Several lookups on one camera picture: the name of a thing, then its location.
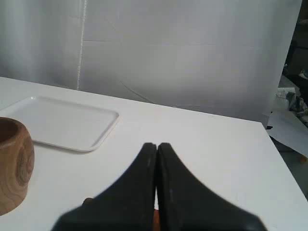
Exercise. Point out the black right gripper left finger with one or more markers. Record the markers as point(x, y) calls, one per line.
point(127, 205)

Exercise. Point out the white backdrop sheet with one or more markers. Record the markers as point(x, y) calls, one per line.
point(223, 57)

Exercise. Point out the crumpled clutter behind table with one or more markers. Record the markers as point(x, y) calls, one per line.
point(294, 102)

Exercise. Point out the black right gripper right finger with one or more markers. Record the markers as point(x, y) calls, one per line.
point(185, 204)

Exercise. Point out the brown wooden mortar cup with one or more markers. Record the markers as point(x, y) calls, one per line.
point(16, 163)

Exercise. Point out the white rectangular tray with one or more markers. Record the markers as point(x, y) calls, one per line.
point(63, 124)

